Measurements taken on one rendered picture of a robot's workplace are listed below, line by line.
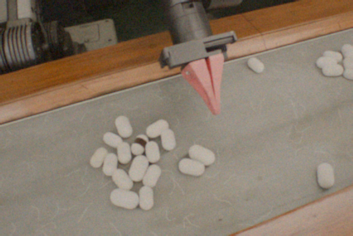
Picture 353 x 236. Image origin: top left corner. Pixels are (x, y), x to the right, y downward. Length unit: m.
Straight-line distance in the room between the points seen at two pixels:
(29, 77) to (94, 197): 0.28
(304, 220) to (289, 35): 0.39
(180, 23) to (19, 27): 0.41
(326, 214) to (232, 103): 0.22
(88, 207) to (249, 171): 0.22
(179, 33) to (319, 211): 0.28
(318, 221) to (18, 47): 0.62
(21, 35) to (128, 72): 0.27
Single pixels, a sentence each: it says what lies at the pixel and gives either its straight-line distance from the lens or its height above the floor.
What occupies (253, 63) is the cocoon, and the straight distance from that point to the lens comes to 0.56.
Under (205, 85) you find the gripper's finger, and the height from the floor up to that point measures 0.83.
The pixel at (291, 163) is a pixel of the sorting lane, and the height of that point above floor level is 0.74.
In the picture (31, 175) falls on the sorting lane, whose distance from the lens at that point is 0.48.
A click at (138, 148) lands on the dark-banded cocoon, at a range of 0.43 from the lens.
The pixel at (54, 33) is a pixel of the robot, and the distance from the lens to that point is 0.99.
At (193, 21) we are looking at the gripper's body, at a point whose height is 0.89.
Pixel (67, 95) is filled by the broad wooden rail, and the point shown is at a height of 0.75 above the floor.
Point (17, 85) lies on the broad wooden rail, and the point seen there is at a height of 0.76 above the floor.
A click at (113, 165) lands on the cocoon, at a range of 0.43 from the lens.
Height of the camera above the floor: 1.10
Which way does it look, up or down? 44 degrees down
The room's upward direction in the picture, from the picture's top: 7 degrees counter-clockwise
